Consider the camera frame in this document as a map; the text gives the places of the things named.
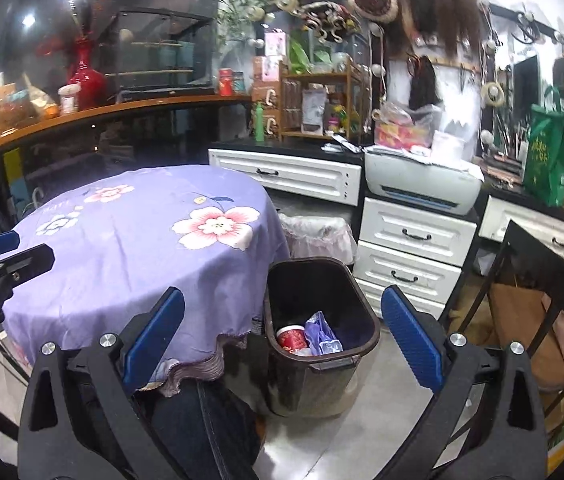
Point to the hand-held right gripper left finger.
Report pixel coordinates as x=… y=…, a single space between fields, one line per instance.
x=154 y=335

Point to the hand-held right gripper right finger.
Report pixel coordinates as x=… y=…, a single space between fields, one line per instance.
x=412 y=340

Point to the purple plastic wrapper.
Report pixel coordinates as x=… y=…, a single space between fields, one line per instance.
x=323 y=332

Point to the dark brown trash bin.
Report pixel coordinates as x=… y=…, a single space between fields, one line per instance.
x=307 y=285

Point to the red white cup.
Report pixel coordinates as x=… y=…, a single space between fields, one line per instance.
x=292 y=339

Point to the purple floral tablecloth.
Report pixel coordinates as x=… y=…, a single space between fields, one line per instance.
x=137 y=260

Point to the white three-drawer cabinet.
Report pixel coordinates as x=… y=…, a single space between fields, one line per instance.
x=412 y=235

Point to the lace covered basket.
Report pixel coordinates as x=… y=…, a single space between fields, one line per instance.
x=317 y=240

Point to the brown paper snack bag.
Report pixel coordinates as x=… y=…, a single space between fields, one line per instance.
x=42 y=105

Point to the black chair brown seat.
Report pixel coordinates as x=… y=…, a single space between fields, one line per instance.
x=522 y=240

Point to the white desk drawer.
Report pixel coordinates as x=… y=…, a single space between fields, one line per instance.
x=527 y=227

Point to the labelled plastic cup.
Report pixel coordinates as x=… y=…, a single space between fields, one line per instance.
x=68 y=100

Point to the white printer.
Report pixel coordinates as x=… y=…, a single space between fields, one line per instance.
x=422 y=175

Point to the orange wooden counter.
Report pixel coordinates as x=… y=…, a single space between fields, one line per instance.
x=112 y=112

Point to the red vase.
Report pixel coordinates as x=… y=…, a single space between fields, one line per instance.
x=84 y=85

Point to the pile of makeup pencils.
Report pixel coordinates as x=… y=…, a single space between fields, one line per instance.
x=504 y=170

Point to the white wide drawer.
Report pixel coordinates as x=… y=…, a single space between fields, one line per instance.
x=302 y=172

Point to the clear plastic bag colourful contents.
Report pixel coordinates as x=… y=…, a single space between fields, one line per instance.
x=402 y=132

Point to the green tote bag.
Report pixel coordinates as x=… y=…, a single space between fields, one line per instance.
x=547 y=160

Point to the red berry branches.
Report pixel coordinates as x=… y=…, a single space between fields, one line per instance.
x=79 y=35

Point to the green spray bottle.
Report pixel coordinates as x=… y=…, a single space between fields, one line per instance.
x=259 y=125

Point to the black framed glass terrarium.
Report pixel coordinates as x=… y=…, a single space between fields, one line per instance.
x=162 y=50

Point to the dark hanging wig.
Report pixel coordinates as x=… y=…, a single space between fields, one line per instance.
x=422 y=85

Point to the small straw hat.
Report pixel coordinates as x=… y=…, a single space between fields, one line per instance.
x=492 y=93

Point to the red tin can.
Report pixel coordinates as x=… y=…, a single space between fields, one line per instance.
x=225 y=82

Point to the small teal jar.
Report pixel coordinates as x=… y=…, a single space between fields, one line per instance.
x=238 y=82

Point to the wooden rack shelf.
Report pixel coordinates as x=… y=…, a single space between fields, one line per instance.
x=322 y=76

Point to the vanity mirror with bulbs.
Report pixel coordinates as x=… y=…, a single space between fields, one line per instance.
x=527 y=75
x=377 y=55

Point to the beige picture box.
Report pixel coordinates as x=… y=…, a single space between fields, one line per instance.
x=267 y=69

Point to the pink product box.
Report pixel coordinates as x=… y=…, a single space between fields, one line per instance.
x=275 y=44

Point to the green bamboo leaf plant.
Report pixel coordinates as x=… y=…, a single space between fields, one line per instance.
x=242 y=10

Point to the row of brown hair extensions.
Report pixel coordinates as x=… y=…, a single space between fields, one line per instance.
x=427 y=10

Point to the ornate black white headdress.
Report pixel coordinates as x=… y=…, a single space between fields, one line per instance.
x=329 y=20

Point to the red embroidered round hat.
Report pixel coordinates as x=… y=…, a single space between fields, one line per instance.
x=372 y=2

